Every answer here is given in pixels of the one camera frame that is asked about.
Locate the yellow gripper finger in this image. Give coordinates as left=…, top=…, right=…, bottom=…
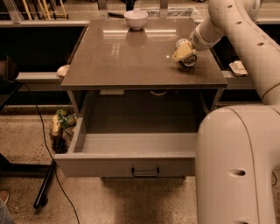
left=171, top=45, right=192, bottom=62

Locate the silver green 7up can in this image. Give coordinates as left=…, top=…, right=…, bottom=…
left=175, top=38, right=197, bottom=67

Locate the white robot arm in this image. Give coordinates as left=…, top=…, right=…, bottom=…
left=172, top=0, right=280, bottom=224

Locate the grey cabinet with glossy top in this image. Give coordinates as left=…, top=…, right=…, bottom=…
left=61, top=18, right=227, bottom=113

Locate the open grey top drawer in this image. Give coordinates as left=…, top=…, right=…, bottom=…
left=55, top=90, right=207, bottom=179

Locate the white takeout foam container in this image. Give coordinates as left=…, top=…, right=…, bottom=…
left=229, top=60, right=248, bottom=77

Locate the white ceramic bowl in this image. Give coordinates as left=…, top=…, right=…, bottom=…
left=124, top=10, right=148, bottom=30

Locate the white plate on ledge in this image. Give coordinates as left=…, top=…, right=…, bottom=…
left=57, top=65, right=69, bottom=77

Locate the black metal stand leg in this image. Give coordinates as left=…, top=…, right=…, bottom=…
left=33, top=160, right=56, bottom=210

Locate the long black floor cable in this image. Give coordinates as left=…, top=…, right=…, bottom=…
left=17, top=80, right=81, bottom=224

